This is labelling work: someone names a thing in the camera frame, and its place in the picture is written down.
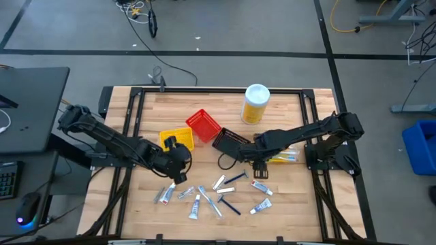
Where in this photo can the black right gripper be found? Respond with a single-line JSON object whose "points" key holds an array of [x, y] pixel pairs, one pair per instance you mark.
{"points": [[257, 149]]}

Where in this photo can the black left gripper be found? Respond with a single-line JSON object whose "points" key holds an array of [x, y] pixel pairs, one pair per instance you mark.
{"points": [[170, 160]]}

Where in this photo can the blue disposable razor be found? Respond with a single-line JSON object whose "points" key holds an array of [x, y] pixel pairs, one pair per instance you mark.
{"points": [[235, 177], [229, 205]]}

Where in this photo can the white purple toothpaste tube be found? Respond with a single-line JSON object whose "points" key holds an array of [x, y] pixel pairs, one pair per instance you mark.
{"points": [[261, 206], [195, 208]]}

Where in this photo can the bagged silver nail clipper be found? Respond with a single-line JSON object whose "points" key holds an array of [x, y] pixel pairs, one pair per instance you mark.
{"points": [[219, 182], [158, 195], [186, 192], [225, 190]]}

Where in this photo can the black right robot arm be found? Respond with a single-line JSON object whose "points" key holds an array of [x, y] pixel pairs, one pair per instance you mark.
{"points": [[306, 131]]}

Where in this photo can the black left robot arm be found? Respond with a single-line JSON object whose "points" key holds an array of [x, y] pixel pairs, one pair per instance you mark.
{"points": [[102, 134]]}

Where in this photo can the yellow plastic basket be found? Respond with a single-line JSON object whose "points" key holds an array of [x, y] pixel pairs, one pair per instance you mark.
{"points": [[282, 160], [185, 136]]}

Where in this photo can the black plastic basket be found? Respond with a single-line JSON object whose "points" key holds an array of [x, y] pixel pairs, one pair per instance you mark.
{"points": [[226, 139]]}

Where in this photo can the red plastic basket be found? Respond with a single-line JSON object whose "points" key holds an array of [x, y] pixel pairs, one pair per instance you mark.
{"points": [[203, 126]]}

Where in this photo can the yellow wipes canister white lid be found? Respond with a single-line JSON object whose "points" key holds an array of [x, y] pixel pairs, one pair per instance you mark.
{"points": [[255, 102]]}

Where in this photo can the silver aluminium extrusion bar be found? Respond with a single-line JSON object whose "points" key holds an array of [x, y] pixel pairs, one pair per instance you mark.
{"points": [[315, 243], [126, 242]]}

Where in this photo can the dark grey desk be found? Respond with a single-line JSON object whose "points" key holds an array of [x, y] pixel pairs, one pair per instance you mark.
{"points": [[37, 177]]}

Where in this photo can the black desk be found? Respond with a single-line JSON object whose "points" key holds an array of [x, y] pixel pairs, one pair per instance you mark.
{"points": [[34, 112]]}

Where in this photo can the black glowing computer mouse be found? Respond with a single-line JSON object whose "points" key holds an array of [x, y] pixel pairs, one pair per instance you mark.
{"points": [[29, 206]]}

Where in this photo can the black computer keyboard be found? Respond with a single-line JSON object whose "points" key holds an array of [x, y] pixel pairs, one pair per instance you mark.
{"points": [[10, 180]]}

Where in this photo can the blue plastic bin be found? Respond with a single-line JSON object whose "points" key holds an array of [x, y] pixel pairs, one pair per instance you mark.
{"points": [[420, 146]]}

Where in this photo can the grey desk foot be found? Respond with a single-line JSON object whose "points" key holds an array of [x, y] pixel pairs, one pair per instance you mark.
{"points": [[415, 109]]}

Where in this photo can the grey desk leg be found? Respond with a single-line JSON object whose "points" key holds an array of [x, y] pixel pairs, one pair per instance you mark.
{"points": [[391, 18]]}

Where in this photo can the black frame clamp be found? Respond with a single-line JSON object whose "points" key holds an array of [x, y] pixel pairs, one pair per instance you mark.
{"points": [[280, 240], [159, 239], [162, 83]]}

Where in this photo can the black aluminium table frame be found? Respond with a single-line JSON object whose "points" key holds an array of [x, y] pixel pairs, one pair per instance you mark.
{"points": [[221, 90]]}

